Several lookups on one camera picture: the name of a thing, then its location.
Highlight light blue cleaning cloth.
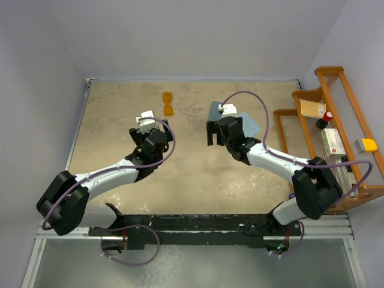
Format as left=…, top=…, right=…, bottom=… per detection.
left=237, top=112, right=262, bottom=137

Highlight blue-grey glasses case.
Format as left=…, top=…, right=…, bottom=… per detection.
left=207, top=101, right=222, bottom=122

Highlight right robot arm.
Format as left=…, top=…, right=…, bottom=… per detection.
left=207, top=116, right=343, bottom=235

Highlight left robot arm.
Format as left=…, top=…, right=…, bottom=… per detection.
left=36, top=117, right=176, bottom=236

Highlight orange sunglasses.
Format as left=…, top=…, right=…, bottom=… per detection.
left=163, top=91, right=174, bottom=116

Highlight brown cardboard envelope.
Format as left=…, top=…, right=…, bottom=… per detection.
left=299, top=99, right=326, bottom=119

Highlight red black bottle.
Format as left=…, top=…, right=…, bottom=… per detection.
left=316, top=111, right=333, bottom=130

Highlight wooden tiered rack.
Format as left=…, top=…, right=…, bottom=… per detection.
left=274, top=66, right=383, bottom=214

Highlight white red box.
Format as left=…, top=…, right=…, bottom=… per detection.
left=321, top=128, right=346, bottom=158

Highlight white black stapler device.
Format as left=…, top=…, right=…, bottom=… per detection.
left=334, top=155, right=359, bottom=197

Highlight yellow grey sponge block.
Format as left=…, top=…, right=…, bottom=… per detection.
left=355, top=138, right=378, bottom=153

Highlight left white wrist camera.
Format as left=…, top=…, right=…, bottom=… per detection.
left=136, top=110, right=158, bottom=134

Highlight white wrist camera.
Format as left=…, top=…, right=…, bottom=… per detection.
left=217, top=104, right=237, bottom=118
left=136, top=110, right=158, bottom=134

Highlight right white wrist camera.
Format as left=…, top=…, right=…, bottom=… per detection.
left=217, top=104, right=237, bottom=118

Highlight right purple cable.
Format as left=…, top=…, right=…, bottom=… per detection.
left=221, top=90, right=373, bottom=259

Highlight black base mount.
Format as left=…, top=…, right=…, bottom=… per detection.
left=89, top=212, right=303, bottom=251

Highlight aluminium frame rail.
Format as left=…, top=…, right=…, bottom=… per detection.
left=35, top=214, right=355, bottom=240

